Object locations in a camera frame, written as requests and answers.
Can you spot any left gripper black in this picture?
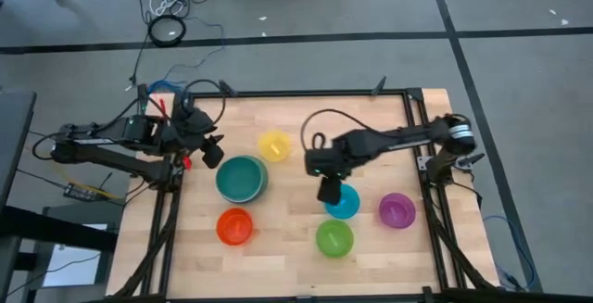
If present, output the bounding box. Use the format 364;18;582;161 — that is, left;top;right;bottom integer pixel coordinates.
170;107;226;170

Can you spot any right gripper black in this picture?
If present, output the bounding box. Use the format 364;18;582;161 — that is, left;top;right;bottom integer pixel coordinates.
304;145;355;206

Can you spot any small cyan plastic bowl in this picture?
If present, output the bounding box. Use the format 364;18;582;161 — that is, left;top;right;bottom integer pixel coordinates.
323;183;361;221

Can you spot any small green plastic bowl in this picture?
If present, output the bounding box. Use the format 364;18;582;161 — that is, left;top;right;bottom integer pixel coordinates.
315;219;355;259

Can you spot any small yellow plastic bowl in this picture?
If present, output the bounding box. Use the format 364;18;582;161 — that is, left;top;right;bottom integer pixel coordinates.
257;130;292;164

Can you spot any small purple plastic bowl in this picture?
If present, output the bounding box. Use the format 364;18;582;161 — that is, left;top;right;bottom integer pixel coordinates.
378;192;417;230

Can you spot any small orange plastic bowl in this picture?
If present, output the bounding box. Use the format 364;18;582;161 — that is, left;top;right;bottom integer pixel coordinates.
215;207;255;246

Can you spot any large teal bowl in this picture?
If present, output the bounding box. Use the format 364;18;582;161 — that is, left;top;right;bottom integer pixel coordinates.
215;155;266;204

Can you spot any large mint green bowl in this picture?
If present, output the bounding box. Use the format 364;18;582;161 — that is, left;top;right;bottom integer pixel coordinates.
231;157;271;205

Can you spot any dark grey desk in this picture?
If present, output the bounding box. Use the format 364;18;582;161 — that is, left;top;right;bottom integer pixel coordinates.
0;87;38;214

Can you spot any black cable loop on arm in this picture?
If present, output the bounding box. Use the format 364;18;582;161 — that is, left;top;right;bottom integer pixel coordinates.
299;107;374;152

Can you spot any bundle of blue cables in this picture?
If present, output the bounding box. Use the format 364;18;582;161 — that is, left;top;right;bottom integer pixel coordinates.
146;78;187;95

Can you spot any silver metal bracket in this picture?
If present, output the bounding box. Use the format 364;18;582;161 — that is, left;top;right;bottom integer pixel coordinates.
415;155;442;171

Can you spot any black aluminium table frame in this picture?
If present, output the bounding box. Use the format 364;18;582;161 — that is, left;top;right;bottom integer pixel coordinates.
108;75;504;303

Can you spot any black round ring on floor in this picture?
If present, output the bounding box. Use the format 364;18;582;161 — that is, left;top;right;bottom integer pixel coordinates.
146;13;188;48

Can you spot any long black floor cable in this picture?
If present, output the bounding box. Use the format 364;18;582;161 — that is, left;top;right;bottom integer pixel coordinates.
125;0;152;92

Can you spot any black electronics box with wires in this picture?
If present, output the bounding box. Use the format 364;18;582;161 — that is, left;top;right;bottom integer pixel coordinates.
62;181;102;203

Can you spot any blue cable on floor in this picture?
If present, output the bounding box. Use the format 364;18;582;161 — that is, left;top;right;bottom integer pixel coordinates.
483;213;539;292

